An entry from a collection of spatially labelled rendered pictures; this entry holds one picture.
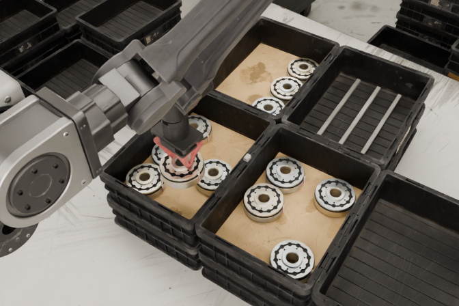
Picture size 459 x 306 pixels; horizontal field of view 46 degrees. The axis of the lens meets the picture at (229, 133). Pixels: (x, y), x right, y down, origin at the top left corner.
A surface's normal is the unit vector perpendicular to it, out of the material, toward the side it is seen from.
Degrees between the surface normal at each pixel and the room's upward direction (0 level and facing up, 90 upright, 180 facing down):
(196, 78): 66
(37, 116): 0
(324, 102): 0
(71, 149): 90
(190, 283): 0
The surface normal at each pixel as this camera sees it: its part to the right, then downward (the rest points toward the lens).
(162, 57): -0.09, 0.00
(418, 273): -0.02, -0.68
